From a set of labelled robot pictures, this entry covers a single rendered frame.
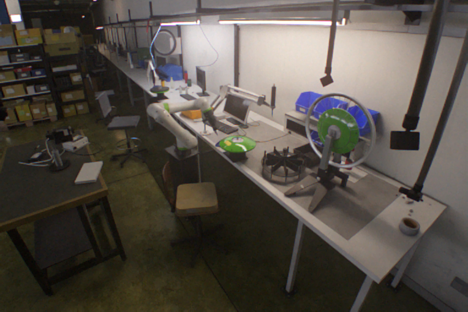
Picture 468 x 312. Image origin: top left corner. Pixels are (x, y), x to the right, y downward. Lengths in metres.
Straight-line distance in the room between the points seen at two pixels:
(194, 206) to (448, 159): 1.91
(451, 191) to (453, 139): 0.37
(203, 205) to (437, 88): 1.93
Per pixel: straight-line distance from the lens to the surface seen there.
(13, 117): 7.11
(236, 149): 1.99
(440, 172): 2.16
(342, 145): 1.73
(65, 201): 1.92
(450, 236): 2.35
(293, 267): 2.10
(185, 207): 2.14
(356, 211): 1.80
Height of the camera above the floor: 2.01
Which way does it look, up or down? 25 degrees down
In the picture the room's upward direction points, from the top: straight up
